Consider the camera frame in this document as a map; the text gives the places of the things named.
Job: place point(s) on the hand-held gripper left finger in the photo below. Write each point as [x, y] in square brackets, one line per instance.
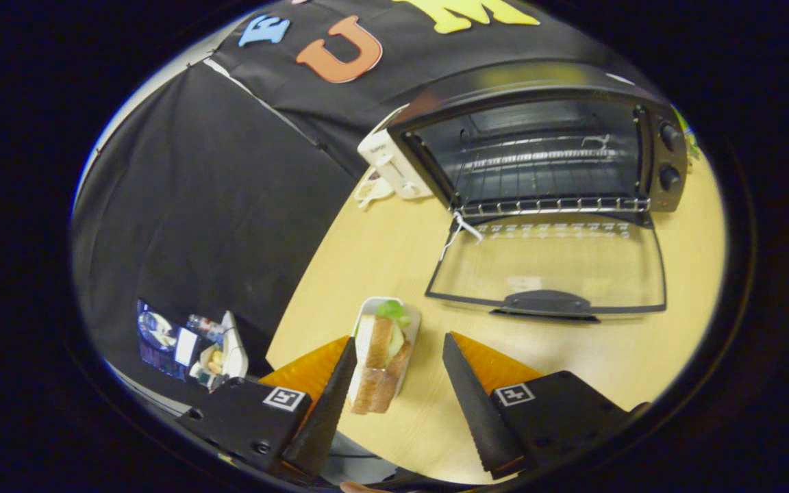
[326, 411]

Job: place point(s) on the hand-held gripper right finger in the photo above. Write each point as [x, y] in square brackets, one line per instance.
[477, 411]

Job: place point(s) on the sandwich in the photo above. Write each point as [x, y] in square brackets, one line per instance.
[377, 356]

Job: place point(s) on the black toaster oven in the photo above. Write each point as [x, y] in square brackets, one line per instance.
[504, 85]

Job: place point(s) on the white pop-up toaster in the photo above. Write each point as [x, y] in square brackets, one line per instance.
[387, 161]

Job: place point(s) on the white rectangular plate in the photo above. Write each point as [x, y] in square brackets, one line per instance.
[414, 316]

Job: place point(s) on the small clear bottle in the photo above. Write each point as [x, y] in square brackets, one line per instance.
[204, 323]

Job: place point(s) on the blue printed package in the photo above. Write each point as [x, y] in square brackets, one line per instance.
[155, 335]

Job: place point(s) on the small white snack dish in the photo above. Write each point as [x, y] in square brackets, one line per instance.
[370, 192]

